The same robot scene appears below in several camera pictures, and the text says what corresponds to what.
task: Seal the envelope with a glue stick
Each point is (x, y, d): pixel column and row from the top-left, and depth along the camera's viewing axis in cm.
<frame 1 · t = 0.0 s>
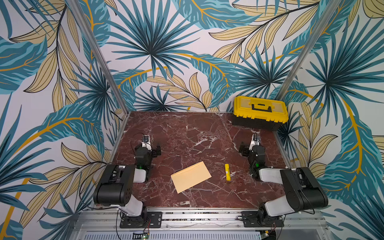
left hand: (150, 143, 93), fingers open
right hand: (251, 142, 92), fingers open
manila paper envelope: (187, 178, 90), on the table
yellow black toolbox: (259, 112, 102), point 16 cm above the table

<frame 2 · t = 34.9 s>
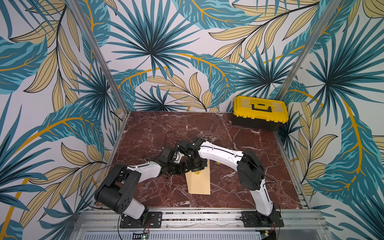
left hand: (188, 171, 87), fingers closed
right hand: (195, 169, 86), fingers open
manila paper envelope: (199, 183, 89), on the table
the other named things where they were.

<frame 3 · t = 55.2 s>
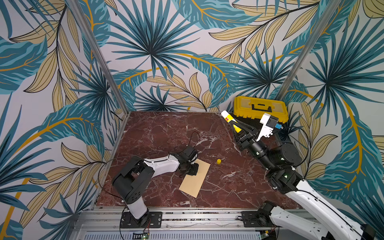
left hand: (195, 173, 88), fingers closed
right hand: (232, 122, 53), fingers open
manila paper envelope: (191, 184, 87), on the table
the other named things where they were.

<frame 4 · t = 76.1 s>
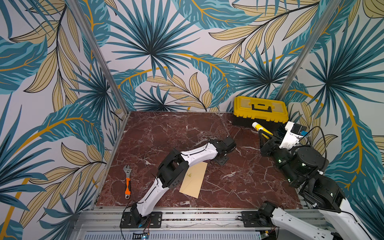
left hand: (219, 160, 91), fingers open
right hand: (262, 132, 56), fingers open
orange handled wrench: (127, 169, 91), on the table
the other named things where they were.

